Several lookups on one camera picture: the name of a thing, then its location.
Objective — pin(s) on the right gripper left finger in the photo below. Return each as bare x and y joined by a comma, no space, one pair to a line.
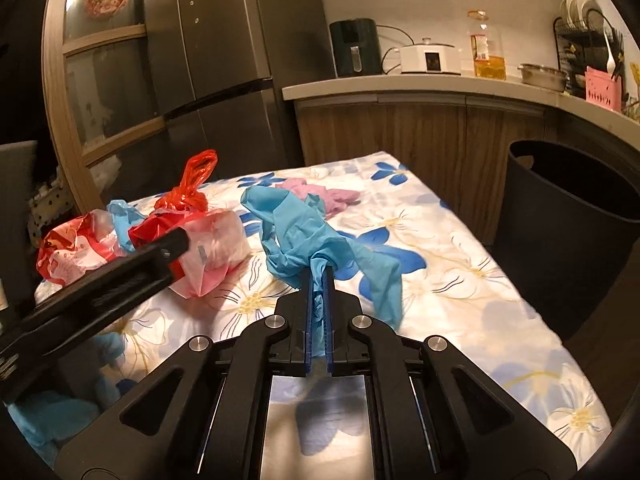
202,413

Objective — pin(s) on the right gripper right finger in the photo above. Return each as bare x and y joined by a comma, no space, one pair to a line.
434,414

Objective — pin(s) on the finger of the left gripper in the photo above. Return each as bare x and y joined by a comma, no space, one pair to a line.
99,297

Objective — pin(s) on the red plastic bag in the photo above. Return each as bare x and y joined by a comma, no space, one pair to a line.
186,196

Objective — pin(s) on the red white snack wrapper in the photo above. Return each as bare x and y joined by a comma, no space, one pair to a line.
78,246

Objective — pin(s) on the blue plastic glove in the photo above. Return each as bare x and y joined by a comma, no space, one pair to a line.
320,244

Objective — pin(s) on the small purple glove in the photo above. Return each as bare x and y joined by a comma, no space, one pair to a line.
336,200

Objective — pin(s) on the black trash bin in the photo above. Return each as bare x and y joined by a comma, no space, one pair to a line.
567,226

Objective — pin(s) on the floral blue white tablecloth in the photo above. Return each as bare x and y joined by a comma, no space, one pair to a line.
400,250

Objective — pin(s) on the wooden glass door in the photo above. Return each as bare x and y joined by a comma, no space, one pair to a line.
108,134

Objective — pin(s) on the dark steel refrigerator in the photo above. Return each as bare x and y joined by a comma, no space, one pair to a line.
219,68

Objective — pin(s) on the wooden lower cabinets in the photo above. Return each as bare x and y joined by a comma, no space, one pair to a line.
456,144

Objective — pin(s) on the black air fryer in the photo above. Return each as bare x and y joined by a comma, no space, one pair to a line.
356,48

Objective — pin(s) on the white slow cooker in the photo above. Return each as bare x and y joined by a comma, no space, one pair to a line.
430,58

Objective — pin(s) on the stainless steel bowl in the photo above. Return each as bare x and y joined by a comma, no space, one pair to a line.
543,77

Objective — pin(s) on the pink utensil holder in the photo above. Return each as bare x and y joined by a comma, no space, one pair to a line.
603,90

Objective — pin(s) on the cooking oil bottle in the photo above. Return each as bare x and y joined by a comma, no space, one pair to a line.
486,47

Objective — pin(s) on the black dish rack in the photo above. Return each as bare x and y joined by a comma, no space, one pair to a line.
584,38

